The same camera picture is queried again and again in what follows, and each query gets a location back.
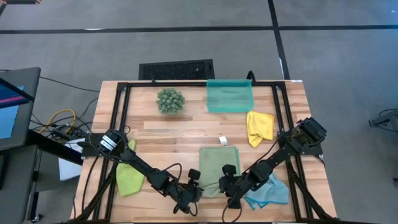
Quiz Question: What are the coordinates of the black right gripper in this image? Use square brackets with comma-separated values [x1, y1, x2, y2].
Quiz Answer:
[219, 164, 248, 210]

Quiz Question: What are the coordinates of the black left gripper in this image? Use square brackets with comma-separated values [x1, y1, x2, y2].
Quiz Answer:
[175, 169, 203, 215]

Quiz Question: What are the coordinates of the sage green microfiber towel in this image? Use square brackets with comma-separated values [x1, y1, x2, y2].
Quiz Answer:
[198, 136, 241, 198]

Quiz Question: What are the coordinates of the yellow microfiber towel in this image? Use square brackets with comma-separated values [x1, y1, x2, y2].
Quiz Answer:
[246, 111, 275, 148]

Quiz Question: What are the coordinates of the light blue microfiber towel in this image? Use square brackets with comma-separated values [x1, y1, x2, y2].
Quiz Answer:
[244, 172, 290, 210]

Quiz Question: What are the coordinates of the lime green microfiber towel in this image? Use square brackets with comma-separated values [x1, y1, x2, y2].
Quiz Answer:
[116, 139, 146, 197]

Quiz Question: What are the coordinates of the teal translucent plastic basket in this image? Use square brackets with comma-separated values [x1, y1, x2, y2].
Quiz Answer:
[206, 78, 255, 113]

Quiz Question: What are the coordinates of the artificial green potted plant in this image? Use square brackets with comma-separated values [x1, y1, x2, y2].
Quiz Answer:
[156, 88, 186, 115]

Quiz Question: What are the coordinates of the white paper sheet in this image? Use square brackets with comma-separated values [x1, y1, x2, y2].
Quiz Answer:
[58, 139, 83, 181]

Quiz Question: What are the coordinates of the black desk beam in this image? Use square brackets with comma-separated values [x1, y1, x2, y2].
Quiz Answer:
[26, 129, 84, 166]

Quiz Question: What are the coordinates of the grey side desk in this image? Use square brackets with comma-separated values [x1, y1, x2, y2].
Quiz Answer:
[0, 144, 40, 224]

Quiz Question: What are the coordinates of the grey monitor with blue screen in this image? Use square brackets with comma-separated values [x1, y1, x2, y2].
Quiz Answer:
[0, 67, 41, 151]

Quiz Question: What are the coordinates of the dark bar with orange tip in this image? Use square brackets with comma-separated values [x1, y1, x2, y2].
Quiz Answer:
[0, 0, 41, 5]

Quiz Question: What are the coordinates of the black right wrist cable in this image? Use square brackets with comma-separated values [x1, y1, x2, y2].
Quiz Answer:
[221, 174, 243, 223]

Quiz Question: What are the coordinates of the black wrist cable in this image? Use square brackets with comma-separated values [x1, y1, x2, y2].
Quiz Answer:
[163, 162, 199, 217]
[221, 174, 243, 223]

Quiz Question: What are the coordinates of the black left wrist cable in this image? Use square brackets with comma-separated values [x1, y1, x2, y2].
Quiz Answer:
[163, 162, 199, 217]

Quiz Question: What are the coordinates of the black metal table frame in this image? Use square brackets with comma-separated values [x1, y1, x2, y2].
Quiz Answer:
[73, 81, 341, 223]

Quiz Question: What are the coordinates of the black cable bundle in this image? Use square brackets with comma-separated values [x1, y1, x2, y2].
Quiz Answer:
[30, 98, 99, 139]

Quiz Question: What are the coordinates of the yellow cable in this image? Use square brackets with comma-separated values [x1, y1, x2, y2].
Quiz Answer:
[39, 108, 77, 134]

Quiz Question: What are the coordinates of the thin black floor cable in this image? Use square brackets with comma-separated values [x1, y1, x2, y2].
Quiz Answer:
[39, 76, 100, 93]

